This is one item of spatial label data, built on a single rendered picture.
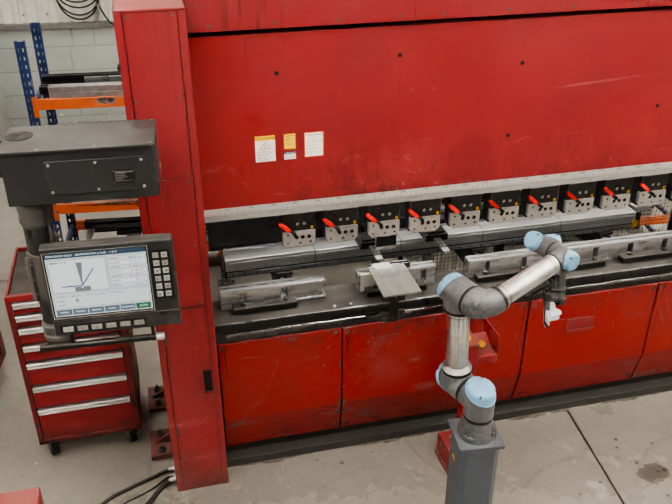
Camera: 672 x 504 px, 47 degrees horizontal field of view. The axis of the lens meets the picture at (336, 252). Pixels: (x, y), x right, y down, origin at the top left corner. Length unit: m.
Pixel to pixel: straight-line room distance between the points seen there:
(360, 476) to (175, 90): 2.13
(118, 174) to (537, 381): 2.61
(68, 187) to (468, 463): 1.79
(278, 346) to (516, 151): 1.43
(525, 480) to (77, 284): 2.40
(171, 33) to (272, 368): 1.66
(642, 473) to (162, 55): 3.04
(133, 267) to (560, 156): 2.05
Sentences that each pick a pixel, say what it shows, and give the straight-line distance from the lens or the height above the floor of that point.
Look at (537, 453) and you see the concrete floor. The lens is 4.30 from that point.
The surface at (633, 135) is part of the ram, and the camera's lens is 4.00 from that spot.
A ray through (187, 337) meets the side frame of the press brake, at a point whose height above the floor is 0.90.
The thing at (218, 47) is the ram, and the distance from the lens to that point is 3.18.
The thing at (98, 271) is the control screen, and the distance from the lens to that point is 2.85.
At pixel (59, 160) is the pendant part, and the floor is 1.91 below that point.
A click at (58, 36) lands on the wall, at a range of 7.61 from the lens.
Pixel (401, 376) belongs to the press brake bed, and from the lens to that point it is 3.99.
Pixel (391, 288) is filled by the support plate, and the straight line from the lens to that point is 3.57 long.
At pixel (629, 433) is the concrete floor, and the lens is 4.56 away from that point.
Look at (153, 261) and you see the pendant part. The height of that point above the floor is 1.52.
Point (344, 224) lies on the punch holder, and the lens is 3.55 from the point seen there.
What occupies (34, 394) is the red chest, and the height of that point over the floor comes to 0.44.
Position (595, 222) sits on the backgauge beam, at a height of 0.95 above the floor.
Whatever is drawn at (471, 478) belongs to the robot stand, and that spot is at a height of 0.61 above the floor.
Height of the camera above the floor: 2.88
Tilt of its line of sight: 29 degrees down
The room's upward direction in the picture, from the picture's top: straight up
